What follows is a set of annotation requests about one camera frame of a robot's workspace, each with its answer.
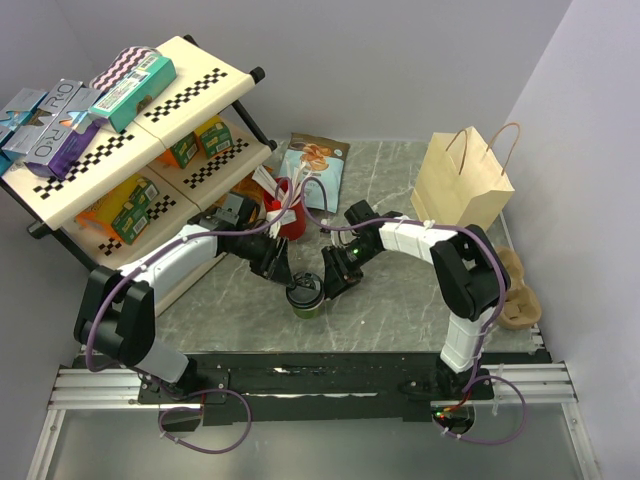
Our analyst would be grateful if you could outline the silver purple box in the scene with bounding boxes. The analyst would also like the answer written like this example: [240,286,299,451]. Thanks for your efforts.
[1,79,103,180]

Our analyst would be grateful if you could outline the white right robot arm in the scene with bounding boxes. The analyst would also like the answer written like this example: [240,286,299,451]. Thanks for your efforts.
[321,200,510,399]

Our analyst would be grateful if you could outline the orange green large box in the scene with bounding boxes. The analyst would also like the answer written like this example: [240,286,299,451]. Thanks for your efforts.
[75,174,159,245]

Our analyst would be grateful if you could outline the teal box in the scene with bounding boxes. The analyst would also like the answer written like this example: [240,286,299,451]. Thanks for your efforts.
[89,50,177,133]

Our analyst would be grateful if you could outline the red cup holder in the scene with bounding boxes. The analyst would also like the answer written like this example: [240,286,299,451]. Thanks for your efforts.
[263,182,306,241]

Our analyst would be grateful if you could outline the cream two-tier shelf rack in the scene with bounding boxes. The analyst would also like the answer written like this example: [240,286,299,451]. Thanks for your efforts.
[0,33,279,319]

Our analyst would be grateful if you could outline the brown cardboard cup carrier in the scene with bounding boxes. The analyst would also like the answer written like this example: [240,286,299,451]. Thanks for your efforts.
[496,246,542,330]

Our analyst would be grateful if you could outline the brown paper bag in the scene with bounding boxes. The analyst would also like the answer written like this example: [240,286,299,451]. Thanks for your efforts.
[411,126,515,229]

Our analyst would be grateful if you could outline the green paper coffee cup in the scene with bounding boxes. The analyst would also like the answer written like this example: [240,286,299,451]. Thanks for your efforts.
[290,300,323,319]

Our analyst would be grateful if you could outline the black plastic cup lid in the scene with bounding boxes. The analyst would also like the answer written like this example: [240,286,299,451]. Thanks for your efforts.
[286,272,325,310]

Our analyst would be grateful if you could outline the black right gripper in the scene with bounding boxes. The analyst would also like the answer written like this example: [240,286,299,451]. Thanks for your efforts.
[322,239,381,299]

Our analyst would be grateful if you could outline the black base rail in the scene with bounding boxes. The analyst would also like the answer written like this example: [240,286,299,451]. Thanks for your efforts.
[138,352,469,426]

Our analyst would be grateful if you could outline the blue snack pouch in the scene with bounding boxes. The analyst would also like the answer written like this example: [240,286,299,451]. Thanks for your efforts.
[278,133,351,213]

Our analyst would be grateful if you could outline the white wrapped straws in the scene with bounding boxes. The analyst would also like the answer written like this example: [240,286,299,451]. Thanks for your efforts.
[251,163,323,211]

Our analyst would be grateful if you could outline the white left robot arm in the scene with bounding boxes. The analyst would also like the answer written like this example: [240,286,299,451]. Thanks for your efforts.
[74,194,294,402]

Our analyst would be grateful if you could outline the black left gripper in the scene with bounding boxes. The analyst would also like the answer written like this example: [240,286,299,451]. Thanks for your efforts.
[227,228,295,288]

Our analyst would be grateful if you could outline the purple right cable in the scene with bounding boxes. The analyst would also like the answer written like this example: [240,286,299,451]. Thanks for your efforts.
[302,175,526,446]

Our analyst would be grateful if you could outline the orange snack bag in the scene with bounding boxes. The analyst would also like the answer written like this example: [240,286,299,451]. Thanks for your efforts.
[231,173,265,220]

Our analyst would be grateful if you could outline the blue silver box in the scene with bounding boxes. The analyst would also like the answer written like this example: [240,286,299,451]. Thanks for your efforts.
[0,88,47,148]

